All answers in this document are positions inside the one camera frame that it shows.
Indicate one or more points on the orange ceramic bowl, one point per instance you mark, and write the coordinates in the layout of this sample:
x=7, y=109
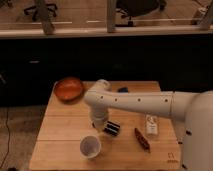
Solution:
x=68, y=88

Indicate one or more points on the blue small object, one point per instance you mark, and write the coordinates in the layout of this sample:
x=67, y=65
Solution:
x=123, y=90

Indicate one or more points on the black striped box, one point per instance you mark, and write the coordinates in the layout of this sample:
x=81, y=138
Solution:
x=112, y=128

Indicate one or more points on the brown snack bar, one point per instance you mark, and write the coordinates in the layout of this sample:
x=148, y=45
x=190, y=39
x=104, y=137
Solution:
x=142, y=141

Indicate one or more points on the left office chair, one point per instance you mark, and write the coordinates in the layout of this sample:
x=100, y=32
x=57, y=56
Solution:
x=41, y=7

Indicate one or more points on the small clear bottle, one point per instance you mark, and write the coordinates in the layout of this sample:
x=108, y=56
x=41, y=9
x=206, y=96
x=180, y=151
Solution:
x=151, y=125

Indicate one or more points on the office chair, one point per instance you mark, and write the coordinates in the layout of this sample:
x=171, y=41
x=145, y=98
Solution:
x=134, y=8
x=41, y=7

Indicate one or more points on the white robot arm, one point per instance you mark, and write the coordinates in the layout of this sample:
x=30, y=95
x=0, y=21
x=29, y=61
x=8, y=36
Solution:
x=195, y=109

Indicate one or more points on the right office chair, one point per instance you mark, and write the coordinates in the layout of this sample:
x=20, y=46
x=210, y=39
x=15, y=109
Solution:
x=134, y=8

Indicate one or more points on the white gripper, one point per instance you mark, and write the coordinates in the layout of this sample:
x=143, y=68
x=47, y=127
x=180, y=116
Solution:
x=99, y=122

